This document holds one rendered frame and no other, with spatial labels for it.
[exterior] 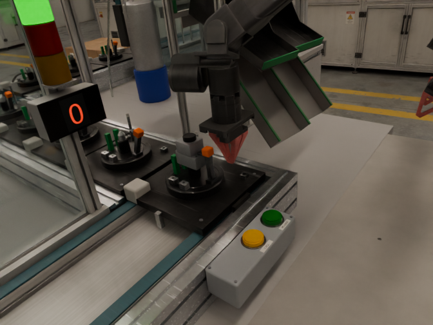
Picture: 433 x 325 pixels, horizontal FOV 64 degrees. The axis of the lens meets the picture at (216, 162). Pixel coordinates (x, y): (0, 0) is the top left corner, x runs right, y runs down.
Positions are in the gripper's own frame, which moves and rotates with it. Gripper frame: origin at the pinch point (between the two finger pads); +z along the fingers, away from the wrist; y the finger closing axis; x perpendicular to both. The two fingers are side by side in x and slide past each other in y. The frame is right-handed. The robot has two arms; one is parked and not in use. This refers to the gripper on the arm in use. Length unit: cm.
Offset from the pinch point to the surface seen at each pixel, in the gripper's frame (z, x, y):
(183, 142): -2.0, -11.2, 1.5
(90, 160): 9.6, -44.9, 6.1
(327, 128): 21, -4, -63
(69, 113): -14.2, -20.3, 19.9
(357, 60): 90, -99, -401
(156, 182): 9.5, -19.6, 4.5
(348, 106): 107, -70, -293
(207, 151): -0.8, -5.4, 0.9
